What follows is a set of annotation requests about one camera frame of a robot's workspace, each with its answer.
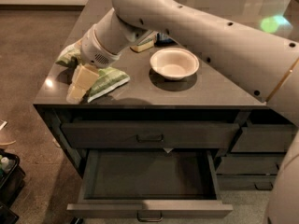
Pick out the grey right middle drawer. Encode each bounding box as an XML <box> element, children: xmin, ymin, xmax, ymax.
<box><xmin>214</xmin><ymin>154</ymin><xmax>284</xmax><ymax>175</ymax></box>

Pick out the blue soda can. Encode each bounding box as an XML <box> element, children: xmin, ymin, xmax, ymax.
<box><xmin>155</xmin><ymin>33</ymin><xmax>175</xmax><ymax>46</ymax></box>

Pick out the grey right top drawer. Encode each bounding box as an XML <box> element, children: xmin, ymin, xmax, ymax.
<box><xmin>231</xmin><ymin>122</ymin><xmax>297</xmax><ymax>153</ymax></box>

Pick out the grey counter cabinet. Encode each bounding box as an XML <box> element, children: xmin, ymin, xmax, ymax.
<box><xmin>32</xmin><ymin>0</ymin><xmax>299</xmax><ymax>179</ymax></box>

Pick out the black bin with bottles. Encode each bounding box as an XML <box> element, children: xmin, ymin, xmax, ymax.
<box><xmin>0</xmin><ymin>151</ymin><xmax>26</xmax><ymax>224</ymax></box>

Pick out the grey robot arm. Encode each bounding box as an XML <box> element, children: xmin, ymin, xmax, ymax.
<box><xmin>80</xmin><ymin>0</ymin><xmax>299</xmax><ymax>126</ymax></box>

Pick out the grey right bottom drawer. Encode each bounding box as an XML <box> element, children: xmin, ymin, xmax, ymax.
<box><xmin>217</xmin><ymin>175</ymin><xmax>276</xmax><ymax>190</ymax></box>

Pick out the open grey middle drawer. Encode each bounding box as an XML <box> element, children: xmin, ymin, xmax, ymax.
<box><xmin>67</xmin><ymin>150</ymin><xmax>233</xmax><ymax>222</ymax></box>

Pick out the white paper bowl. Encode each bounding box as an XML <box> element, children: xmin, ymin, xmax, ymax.
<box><xmin>149</xmin><ymin>48</ymin><xmax>200</xmax><ymax>80</ymax></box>

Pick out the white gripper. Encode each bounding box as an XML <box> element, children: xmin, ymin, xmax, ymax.
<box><xmin>66</xmin><ymin>25</ymin><xmax>120</xmax><ymax>104</ymax></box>

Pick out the green and yellow sponge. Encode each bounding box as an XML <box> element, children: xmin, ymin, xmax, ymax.
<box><xmin>131</xmin><ymin>38</ymin><xmax>154</xmax><ymax>53</ymax></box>

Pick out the green jalapeno chip bag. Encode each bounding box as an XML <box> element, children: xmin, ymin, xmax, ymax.
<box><xmin>56</xmin><ymin>40</ymin><xmax>130</xmax><ymax>103</ymax></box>

